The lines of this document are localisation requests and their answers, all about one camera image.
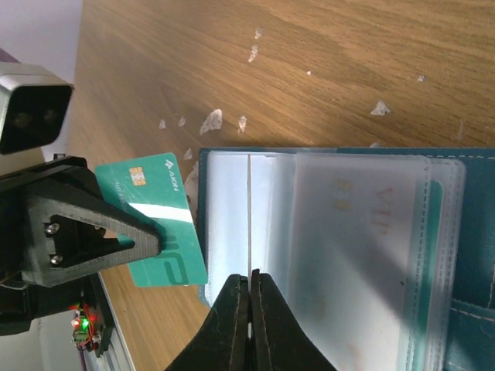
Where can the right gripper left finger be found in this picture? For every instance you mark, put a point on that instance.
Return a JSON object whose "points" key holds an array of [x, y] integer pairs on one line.
{"points": [[220, 342]]}

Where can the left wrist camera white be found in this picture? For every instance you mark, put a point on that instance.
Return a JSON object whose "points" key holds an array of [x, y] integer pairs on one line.
{"points": [[34, 104]]}

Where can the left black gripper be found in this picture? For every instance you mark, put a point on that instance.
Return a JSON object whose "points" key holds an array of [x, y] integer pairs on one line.
{"points": [[54, 233]]}

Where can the pink white credit card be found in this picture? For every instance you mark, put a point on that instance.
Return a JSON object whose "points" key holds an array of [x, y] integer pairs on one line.
{"points": [[353, 238]]}

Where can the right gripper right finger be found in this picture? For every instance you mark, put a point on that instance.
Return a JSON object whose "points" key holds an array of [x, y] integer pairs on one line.
{"points": [[277, 341]]}

